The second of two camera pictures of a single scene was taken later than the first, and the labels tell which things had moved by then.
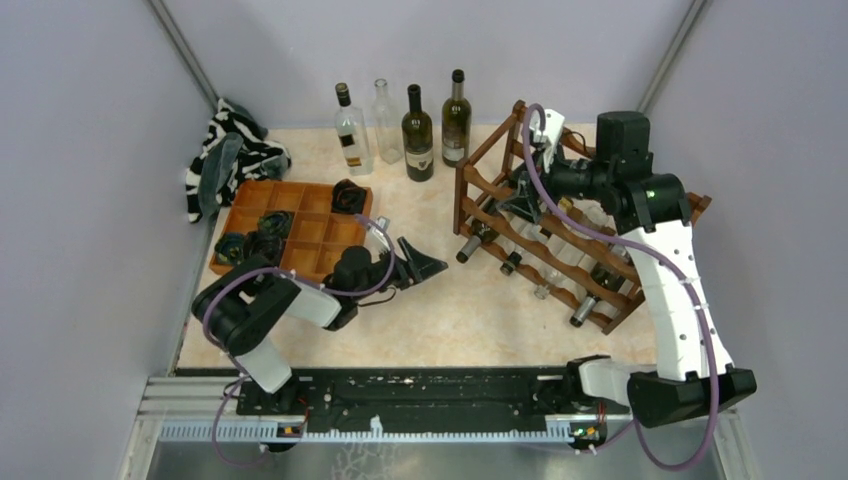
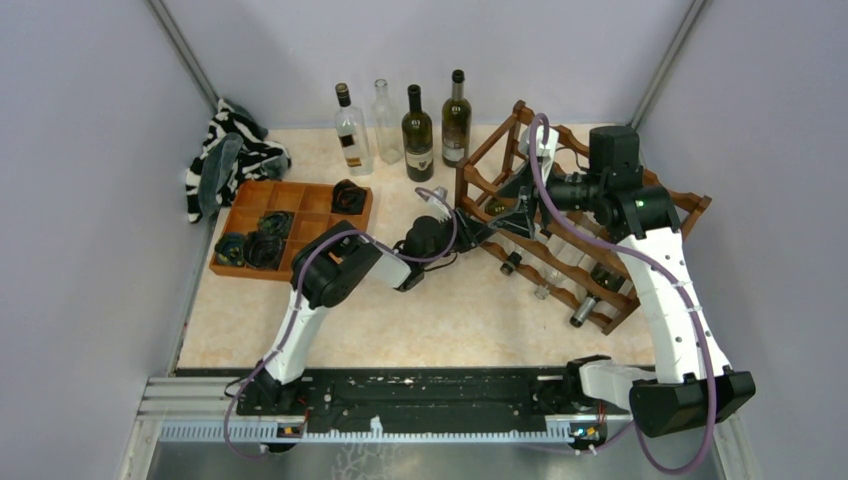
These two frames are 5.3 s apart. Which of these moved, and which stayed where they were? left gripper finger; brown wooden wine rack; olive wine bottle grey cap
Moved: left gripper finger
Stayed: brown wooden wine rack; olive wine bottle grey cap
